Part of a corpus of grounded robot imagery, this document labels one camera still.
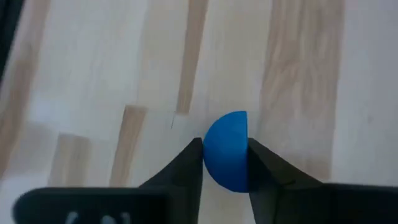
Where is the blue half-round block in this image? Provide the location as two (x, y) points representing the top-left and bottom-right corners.
(202, 110), (249, 194)

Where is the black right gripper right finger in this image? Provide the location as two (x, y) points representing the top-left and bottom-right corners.
(247, 138), (325, 224)

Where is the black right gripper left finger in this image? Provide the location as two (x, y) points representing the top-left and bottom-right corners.
(139, 137), (204, 224)

